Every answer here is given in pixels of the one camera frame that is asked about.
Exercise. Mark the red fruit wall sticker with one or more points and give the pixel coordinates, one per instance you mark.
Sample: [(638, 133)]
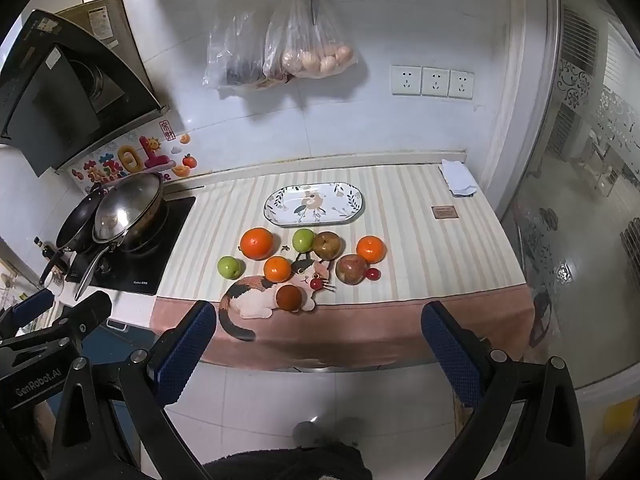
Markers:
[(189, 160)]

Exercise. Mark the brown kiwi fruit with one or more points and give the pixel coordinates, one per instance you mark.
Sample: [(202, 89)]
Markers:
[(327, 245)]

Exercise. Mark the striped cat print tablecloth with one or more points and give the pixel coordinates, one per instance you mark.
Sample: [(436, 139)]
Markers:
[(415, 280)]

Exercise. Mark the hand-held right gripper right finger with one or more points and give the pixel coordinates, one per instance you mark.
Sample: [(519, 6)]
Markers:
[(450, 355)]

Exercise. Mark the glass fruit bowl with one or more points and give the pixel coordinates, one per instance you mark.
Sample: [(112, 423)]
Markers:
[(312, 205)]

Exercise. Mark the black range hood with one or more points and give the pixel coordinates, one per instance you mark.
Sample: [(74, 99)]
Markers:
[(50, 100)]

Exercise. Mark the small brown card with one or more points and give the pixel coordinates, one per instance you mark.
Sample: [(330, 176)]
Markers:
[(444, 212)]

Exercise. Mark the orange fruit wall sticker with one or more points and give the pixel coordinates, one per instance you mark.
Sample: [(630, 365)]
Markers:
[(181, 170)]

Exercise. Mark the clear plastic bag of eggs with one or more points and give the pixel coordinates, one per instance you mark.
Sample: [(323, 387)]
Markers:
[(315, 45)]

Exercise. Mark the dark sauce bottle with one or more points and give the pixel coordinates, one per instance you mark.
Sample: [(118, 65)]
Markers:
[(48, 252)]

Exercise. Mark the black frying pan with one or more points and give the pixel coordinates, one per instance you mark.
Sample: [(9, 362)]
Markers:
[(75, 225)]

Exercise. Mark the grey slipper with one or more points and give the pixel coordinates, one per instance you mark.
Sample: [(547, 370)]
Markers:
[(325, 432)]

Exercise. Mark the small orange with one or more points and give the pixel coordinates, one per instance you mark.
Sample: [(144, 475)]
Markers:
[(277, 269), (371, 249)]

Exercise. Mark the blue kitchen cabinet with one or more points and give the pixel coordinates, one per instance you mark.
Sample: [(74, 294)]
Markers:
[(131, 332)]

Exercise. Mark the large orange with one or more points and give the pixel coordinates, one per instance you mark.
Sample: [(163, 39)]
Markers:
[(256, 243)]

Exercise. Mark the colourful character wall sticker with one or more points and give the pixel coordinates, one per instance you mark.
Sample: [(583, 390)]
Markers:
[(125, 160)]

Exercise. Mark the dark reddish orange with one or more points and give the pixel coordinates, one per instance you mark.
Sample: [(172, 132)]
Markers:
[(288, 297)]

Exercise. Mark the white wall outlet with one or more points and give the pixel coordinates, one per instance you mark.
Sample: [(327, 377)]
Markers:
[(435, 81), (406, 80), (461, 84)]

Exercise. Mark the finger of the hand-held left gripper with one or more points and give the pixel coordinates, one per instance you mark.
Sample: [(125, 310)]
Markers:
[(85, 312), (35, 305)]

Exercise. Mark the steel wok with glass lid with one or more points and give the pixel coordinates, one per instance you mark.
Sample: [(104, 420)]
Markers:
[(127, 205)]

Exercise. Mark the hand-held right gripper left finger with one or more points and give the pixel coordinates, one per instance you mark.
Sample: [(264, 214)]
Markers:
[(187, 345)]

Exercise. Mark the red green apple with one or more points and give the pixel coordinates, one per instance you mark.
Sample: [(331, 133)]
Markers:
[(351, 269)]

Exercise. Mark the white folded cloth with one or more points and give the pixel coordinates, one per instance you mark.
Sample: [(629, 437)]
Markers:
[(457, 177)]

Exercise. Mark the clear plastic bag dark contents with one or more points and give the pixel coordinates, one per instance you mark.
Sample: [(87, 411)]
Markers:
[(235, 45)]

